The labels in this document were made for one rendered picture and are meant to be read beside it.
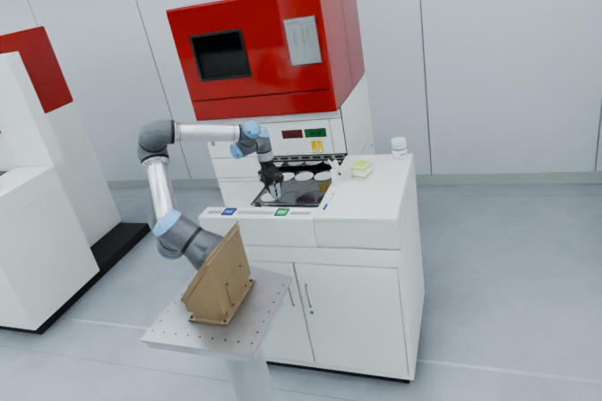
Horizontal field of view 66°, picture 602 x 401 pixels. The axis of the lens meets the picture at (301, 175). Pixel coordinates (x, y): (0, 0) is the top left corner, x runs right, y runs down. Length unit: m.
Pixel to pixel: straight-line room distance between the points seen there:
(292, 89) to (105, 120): 3.17
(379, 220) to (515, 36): 2.21
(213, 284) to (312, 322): 0.79
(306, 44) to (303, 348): 1.48
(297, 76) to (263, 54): 0.20
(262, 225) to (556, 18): 2.56
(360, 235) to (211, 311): 0.65
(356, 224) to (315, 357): 0.84
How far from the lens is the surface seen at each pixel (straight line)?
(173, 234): 1.70
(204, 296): 1.69
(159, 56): 4.56
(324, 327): 2.29
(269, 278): 1.88
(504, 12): 3.70
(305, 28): 2.24
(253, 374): 2.02
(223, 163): 2.74
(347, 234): 1.91
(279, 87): 2.36
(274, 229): 2.01
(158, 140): 1.91
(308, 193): 2.26
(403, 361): 2.32
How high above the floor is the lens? 1.92
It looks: 25 degrees down
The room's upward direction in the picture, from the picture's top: 11 degrees counter-clockwise
